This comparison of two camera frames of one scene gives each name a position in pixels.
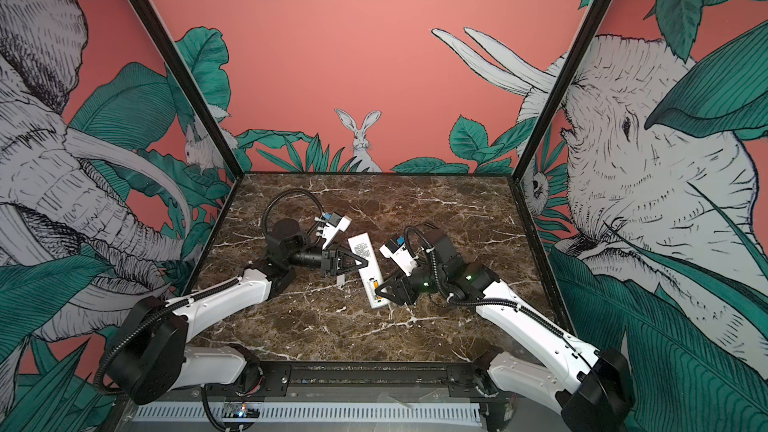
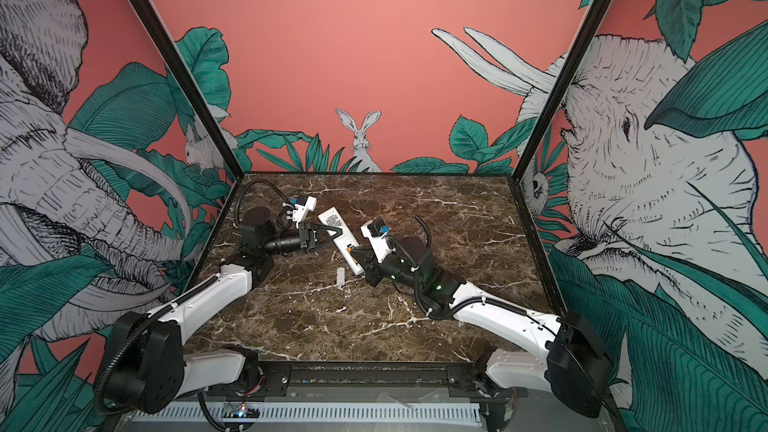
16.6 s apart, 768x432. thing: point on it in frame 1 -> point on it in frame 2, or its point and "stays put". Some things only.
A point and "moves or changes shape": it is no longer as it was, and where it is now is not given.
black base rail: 354,380 stays put
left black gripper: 331,261 -> 307,237
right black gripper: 386,285 -> 376,273
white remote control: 369,273 moves or changes shape
